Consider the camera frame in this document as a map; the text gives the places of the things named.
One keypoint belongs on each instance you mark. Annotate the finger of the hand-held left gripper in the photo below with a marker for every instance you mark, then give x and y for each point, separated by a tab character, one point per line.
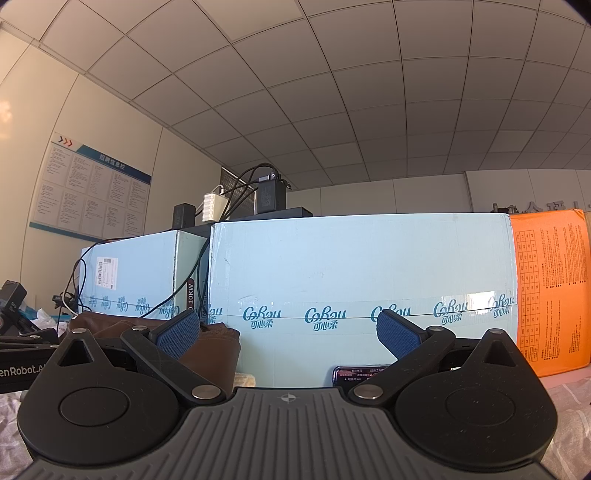
27	340

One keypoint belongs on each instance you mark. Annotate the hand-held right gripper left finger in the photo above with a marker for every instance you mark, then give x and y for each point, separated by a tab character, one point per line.
178	336

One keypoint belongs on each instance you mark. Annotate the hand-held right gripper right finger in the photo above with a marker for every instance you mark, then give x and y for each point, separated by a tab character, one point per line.
398	336

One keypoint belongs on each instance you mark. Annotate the white plastic bag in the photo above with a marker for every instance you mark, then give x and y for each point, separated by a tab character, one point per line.
46	318

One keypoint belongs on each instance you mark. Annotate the brown leather bag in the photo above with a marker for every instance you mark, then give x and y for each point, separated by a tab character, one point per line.
212	350

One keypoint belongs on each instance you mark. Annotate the smartphone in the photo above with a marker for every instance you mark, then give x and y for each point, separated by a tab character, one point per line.
358	376

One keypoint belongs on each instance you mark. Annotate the large light blue carton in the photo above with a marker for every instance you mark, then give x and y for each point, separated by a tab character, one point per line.
360	277

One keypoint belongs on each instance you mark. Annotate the small light blue carton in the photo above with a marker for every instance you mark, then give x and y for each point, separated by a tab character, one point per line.
138	267

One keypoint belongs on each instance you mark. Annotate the cream knitted cloth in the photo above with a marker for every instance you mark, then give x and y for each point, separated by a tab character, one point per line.
244	381

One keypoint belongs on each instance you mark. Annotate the small black power adapter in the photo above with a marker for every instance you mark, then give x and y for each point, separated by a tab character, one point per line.
183	216

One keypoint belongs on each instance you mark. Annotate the black flat device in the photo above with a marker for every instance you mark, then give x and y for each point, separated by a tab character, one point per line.
277	213

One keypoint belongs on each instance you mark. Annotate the orange carton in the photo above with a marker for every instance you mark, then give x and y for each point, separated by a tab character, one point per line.
551	286

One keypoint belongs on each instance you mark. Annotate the dark window blind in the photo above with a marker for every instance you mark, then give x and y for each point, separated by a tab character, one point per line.
231	182

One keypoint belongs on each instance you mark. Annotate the large black power adapter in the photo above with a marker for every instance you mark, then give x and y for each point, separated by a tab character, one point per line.
272	194

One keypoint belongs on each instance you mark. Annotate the black camera device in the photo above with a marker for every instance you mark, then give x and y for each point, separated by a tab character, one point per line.
11	304

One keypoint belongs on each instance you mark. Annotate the wall poster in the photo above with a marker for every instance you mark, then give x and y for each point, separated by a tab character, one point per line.
90	184

